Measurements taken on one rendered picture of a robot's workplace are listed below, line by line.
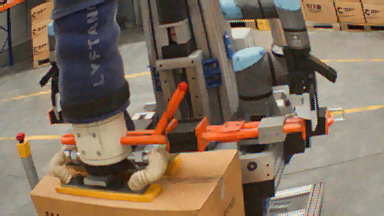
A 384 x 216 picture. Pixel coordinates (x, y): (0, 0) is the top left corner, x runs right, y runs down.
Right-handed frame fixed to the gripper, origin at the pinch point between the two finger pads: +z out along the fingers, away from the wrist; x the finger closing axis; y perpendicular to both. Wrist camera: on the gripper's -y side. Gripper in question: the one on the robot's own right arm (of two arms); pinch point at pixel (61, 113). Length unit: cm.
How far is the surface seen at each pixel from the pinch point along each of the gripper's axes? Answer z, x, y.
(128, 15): 108, 792, -311
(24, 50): 116, 773, -573
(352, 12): 95, 685, 106
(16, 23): 45, 787, -607
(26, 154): 26, 21, -45
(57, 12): -43, -35, 25
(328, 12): 97, 677, 55
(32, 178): 39, 21, -46
